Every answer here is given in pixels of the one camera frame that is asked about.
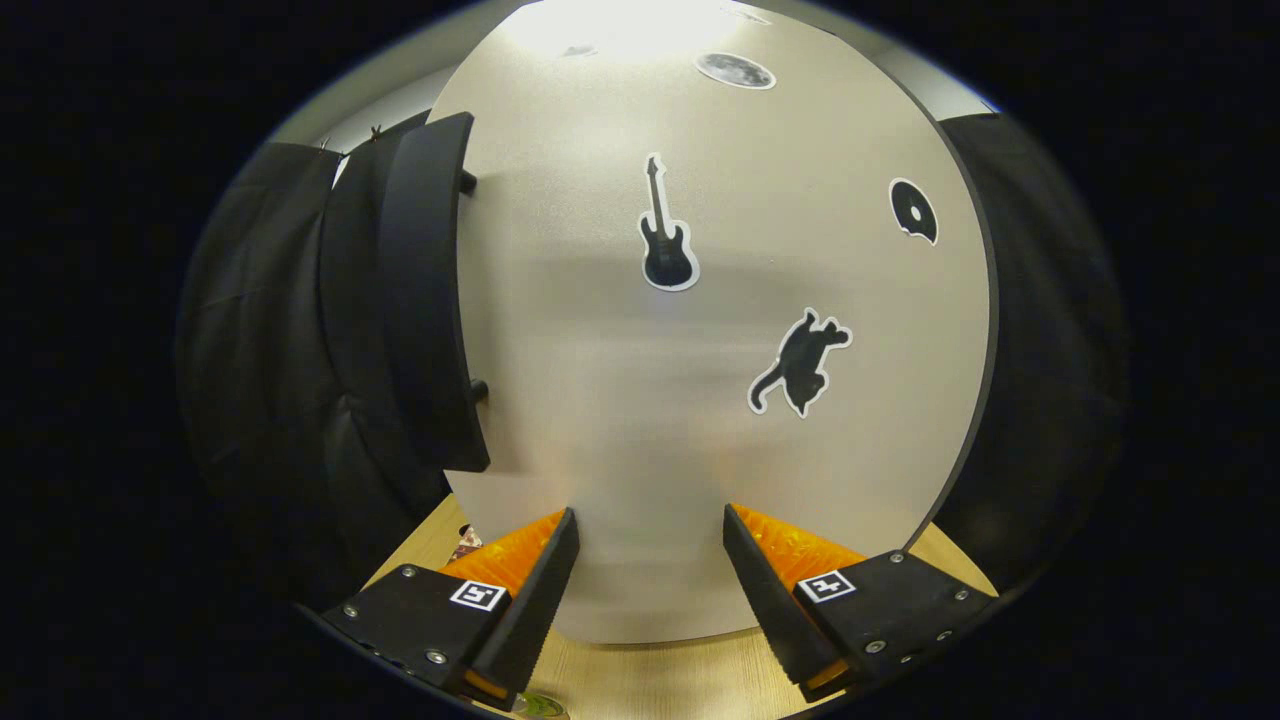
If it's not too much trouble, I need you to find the row of black cloth clips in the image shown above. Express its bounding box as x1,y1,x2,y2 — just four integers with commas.
318,125,386,156

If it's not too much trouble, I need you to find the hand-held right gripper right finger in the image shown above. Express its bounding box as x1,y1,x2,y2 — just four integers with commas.
721,502,1001,706

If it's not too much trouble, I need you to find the beige cabinet door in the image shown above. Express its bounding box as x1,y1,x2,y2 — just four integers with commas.
425,0,1001,646

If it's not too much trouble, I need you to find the black door handle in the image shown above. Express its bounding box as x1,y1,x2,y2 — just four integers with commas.
378,110,493,475

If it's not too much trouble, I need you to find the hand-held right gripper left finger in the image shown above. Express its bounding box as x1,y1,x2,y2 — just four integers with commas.
320,506,582,713

